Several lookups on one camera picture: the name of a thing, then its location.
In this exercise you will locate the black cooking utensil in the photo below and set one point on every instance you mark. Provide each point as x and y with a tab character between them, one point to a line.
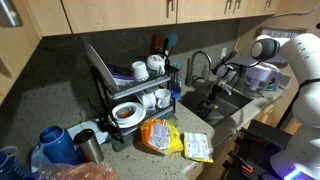
165	46

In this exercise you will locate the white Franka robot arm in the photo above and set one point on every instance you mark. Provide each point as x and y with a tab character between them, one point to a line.
306	66

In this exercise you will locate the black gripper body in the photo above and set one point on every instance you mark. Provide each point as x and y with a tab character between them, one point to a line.
213	94

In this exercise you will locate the large white plate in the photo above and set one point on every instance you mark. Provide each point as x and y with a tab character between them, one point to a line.
99	63

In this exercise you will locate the stainless steel sink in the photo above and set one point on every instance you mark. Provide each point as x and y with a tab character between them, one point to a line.
233	101

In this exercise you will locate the blue sponge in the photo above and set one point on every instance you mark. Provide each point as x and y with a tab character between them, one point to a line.
175	95

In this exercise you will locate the pink plastic bag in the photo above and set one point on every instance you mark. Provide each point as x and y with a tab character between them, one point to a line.
80	172

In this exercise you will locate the black utensil holder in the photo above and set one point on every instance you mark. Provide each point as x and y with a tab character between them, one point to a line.
172	78

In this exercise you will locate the purple white filter pitcher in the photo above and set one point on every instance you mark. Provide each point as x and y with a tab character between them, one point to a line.
263	78

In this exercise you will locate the purple bowl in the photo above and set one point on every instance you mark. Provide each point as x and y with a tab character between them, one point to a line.
122	75

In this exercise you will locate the orange black clamp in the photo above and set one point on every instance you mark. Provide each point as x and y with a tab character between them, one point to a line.
242	165

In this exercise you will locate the white mug on rack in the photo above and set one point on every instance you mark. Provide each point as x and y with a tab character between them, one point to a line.
155	63

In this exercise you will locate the stainless steel tumbler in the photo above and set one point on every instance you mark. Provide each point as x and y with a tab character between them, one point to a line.
89	147

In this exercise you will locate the yellow orange snack bag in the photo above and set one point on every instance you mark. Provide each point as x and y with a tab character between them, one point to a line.
160	135

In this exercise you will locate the red spatula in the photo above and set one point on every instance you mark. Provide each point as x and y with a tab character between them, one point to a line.
158	42

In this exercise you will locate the black robot mounting stand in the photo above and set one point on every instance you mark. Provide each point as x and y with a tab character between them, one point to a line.
266	140

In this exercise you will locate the clear glass cup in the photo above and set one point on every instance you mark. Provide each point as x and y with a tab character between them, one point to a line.
146	100

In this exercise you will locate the blue dish soap bottle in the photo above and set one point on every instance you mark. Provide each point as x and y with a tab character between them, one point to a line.
179	78

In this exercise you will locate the white wall outlet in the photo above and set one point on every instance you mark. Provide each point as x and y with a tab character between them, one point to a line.
223	53

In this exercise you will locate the wooden upper cabinets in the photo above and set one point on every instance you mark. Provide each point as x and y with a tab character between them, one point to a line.
116	13

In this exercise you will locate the curved metal faucet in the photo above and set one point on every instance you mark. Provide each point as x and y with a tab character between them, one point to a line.
189	76

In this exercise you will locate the small yellow white packet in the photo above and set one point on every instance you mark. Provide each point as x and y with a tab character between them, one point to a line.
197	146

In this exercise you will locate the framed text sign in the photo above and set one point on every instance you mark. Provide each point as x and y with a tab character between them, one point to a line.
280	33

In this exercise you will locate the teal spatula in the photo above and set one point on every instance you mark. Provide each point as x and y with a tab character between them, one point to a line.
172	40

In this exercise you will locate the blue plastic container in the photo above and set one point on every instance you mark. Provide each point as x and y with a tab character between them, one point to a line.
10	166

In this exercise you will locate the white bowl with sauce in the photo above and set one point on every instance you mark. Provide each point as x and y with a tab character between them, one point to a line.
128	114

